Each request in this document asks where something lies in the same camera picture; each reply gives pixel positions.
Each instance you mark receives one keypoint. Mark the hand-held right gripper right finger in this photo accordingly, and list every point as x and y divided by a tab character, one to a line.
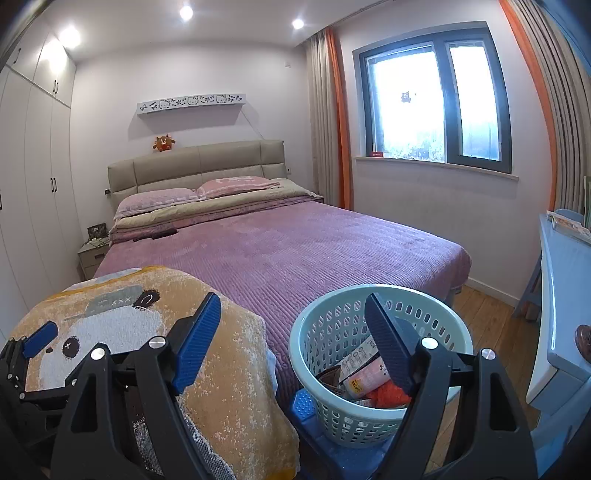
388	346

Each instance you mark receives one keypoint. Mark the orange-red plastic bag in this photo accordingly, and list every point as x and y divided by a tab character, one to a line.
388	396

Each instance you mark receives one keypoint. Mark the black device on nightstand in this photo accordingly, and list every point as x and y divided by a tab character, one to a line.
97	230

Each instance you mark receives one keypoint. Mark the light blue desk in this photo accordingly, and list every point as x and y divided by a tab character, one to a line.
563	300

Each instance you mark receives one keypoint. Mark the beige nightstand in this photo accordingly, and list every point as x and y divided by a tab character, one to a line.
92	258

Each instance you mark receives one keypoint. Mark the stack of books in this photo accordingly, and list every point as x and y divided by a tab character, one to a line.
570	226

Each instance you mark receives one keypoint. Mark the small window sticker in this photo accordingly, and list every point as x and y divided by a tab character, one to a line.
406	96

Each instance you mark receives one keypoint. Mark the mint plastic basket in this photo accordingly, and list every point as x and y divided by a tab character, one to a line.
323	323

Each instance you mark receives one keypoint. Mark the orange plush toy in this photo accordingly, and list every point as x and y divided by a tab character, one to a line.
164	144

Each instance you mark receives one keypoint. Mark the white wardrobe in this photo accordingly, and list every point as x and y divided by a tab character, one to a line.
32	161

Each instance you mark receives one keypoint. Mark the round ceiling light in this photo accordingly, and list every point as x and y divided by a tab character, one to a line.
298	23
186	13
70	37

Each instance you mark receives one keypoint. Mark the black remote control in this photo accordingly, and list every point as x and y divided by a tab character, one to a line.
157	234

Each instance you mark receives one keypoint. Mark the silver carton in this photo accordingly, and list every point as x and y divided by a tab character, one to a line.
360	353

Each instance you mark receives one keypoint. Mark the beige padded headboard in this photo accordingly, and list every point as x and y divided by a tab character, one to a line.
194	164

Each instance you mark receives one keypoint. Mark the blue plastic stool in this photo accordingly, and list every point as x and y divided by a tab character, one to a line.
304	406

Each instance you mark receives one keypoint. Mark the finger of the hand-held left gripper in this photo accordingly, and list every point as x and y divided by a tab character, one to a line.
40	339

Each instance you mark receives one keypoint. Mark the beige and orange curtain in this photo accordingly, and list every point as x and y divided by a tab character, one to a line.
549	92
330	120

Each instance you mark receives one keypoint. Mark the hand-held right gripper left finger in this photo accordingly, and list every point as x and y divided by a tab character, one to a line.
198	344

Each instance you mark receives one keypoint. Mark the pink pillow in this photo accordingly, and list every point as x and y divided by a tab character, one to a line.
152	201
235	184

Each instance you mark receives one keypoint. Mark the bed with purple bedspread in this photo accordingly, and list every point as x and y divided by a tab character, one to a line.
300	249

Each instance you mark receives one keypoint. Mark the white patterned wall shelf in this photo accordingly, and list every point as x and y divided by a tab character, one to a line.
189	102

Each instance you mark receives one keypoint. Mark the dark framed window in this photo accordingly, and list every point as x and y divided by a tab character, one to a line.
434	92

